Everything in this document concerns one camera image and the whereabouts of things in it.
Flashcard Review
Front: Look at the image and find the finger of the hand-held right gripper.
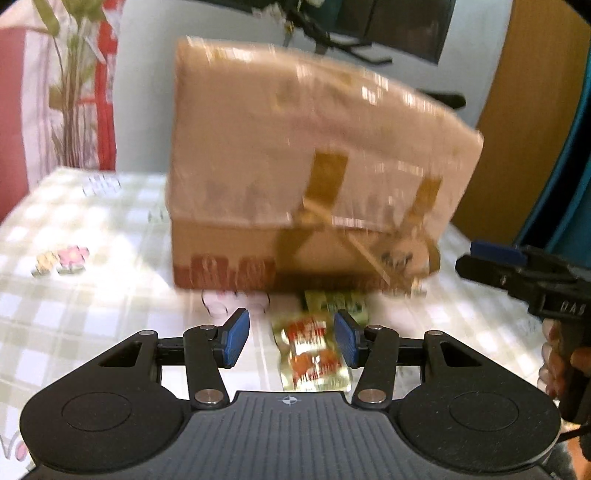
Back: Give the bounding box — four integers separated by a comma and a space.
470, 240, 527, 267
455, 255, 532, 296

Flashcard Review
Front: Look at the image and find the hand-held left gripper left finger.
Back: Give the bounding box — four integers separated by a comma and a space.
90, 307, 252, 409

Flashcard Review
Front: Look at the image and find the gold red-label packet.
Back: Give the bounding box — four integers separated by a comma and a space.
270, 311, 354, 393

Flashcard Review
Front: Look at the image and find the person's right hand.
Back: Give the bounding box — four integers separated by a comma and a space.
537, 318, 591, 398

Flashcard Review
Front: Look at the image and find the small green packet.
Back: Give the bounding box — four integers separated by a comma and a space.
302, 291, 370, 324

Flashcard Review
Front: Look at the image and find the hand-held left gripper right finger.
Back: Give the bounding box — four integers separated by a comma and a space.
333, 309, 497, 409

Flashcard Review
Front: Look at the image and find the printed backdrop cloth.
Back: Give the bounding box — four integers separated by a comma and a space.
0, 0, 125, 222

